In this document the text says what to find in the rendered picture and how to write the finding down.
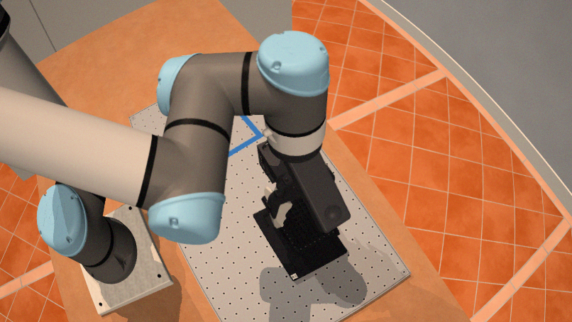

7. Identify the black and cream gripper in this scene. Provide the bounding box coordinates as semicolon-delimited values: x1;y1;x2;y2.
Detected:
257;140;322;228

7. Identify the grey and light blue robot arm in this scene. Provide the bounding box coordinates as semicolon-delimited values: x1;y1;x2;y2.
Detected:
0;4;351;284

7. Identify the blue tape outline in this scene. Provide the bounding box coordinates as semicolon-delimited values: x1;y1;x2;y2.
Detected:
229;116;263;157

